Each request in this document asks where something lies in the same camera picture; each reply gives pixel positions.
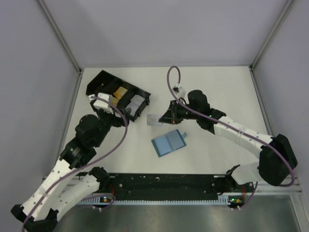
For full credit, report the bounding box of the white credit card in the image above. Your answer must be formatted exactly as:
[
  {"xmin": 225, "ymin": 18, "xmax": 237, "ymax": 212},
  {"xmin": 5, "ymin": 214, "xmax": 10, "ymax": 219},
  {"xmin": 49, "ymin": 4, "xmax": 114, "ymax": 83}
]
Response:
[{"xmin": 131, "ymin": 95, "xmax": 145, "ymax": 106}]

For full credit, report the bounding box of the blue card holder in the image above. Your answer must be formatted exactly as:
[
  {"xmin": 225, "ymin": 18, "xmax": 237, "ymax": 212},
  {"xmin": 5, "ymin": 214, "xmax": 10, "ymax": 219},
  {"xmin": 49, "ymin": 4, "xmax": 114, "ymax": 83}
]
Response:
[{"xmin": 151, "ymin": 130, "xmax": 187, "ymax": 158}]

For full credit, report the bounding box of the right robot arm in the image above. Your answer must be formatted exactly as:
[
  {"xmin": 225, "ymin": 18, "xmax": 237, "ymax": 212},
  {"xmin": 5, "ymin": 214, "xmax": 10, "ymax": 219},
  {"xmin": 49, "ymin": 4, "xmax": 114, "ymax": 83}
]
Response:
[{"xmin": 158, "ymin": 87, "xmax": 298, "ymax": 187}]

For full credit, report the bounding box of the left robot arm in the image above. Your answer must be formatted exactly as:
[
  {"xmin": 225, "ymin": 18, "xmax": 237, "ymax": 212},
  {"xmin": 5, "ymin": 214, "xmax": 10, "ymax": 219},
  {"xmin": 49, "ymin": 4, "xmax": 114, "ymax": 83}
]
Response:
[{"xmin": 11, "ymin": 109, "xmax": 131, "ymax": 232}]

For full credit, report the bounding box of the white card in tray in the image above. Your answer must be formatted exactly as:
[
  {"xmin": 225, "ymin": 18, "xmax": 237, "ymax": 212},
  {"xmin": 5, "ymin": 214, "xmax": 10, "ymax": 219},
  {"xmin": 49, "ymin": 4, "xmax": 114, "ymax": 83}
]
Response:
[{"xmin": 126, "ymin": 102, "xmax": 139, "ymax": 116}]

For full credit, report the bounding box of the upper gold card in tray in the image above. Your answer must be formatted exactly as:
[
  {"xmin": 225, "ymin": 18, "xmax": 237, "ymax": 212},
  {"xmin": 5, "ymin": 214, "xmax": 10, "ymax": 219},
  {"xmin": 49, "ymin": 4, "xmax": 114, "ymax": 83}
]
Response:
[{"xmin": 113, "ymin": 87, "xmax": 127, "ymax": 100}]

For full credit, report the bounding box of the black organizer tray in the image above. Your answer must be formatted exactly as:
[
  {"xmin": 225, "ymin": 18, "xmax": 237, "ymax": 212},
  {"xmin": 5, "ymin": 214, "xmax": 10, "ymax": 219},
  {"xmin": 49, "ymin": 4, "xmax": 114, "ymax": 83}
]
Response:
[{"xmin": 86, "ymin": 70, "xmax": 151, "ymax": 122}]

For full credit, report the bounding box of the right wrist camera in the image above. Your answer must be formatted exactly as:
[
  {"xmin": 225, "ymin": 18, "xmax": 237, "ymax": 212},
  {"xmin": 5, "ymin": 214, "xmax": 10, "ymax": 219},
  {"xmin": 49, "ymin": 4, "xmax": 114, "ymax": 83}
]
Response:
[{"xmin": 172, "ymin": 86, "xmax": 186, "ymax": 99}]

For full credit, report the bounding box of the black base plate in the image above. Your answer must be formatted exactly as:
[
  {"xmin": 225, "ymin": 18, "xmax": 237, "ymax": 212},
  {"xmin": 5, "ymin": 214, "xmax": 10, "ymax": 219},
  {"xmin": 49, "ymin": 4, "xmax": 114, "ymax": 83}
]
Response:
[{"xmin": 97, "ymin": 173, "xmax": 253, "ymax": 201}]

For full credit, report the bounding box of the grey slotted cable duct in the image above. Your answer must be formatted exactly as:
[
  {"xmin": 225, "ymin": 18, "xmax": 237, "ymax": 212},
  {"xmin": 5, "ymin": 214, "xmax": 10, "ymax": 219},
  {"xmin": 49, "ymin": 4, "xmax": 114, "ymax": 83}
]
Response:
[{"xmin": 79, "ymin": 194, "xmax": 230, "ymax": 206}]

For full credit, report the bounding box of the left aluminium frame post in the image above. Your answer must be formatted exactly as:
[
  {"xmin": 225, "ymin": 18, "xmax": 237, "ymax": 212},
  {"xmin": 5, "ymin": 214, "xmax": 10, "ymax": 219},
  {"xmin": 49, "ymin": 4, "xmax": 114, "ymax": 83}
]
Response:
[{"xmin": 36, "ymin": 0, "xmax": 82, "ymax": 73}]

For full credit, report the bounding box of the aluminium frame post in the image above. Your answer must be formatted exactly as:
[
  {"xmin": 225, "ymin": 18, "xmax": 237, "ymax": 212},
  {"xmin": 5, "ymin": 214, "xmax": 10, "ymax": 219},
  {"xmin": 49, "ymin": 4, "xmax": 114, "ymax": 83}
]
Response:
[
  {"xmin": 250, "ymin": 0, "xmax": 296, "ymax": 70},
  {"xmin": 36, "ymin": 0, "xmax": 82, "ymax": 73}
]

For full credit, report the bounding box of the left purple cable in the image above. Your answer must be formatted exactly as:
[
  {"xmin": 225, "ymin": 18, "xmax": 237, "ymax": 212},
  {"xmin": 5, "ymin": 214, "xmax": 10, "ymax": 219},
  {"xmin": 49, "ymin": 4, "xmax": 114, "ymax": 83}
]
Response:
[{"xmin": 21, "ymin": 96, "xmax": 129, "ymax": 232}]

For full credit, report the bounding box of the purple cable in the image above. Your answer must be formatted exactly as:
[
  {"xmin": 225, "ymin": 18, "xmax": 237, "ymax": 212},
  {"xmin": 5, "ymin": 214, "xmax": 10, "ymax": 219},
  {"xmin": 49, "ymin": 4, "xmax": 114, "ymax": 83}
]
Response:
[
  {"xmin": 167, "ymin": 66, "xmax": 296, "ymax": 210},
  {"xmin": 21, "ymin": 96, "xmax": 129, "ymax": 232}
]

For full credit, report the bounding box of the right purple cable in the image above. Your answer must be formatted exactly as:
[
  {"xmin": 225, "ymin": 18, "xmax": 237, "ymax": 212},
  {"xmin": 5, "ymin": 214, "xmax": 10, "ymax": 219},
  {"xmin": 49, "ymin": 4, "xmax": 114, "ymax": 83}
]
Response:
[{"xmin": 167, "ymin": 66, "xmax": 296, "ymax": 210}]

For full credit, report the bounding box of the aluminium front rail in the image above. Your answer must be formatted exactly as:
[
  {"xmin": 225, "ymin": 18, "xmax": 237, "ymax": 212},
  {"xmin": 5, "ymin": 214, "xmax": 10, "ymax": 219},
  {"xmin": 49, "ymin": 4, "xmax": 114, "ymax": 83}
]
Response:
[{"xmin": 40, "ymin": 175, "xmax": 302, "ymax": 194}]

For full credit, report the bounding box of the right aluminium frame post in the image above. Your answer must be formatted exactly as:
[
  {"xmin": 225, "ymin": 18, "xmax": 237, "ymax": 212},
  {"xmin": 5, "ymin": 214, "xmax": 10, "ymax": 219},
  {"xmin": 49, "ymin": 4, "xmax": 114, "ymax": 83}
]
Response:
[{"xmin": 250, "ymin": 0, "xmax": 296, "ymax": 70}]

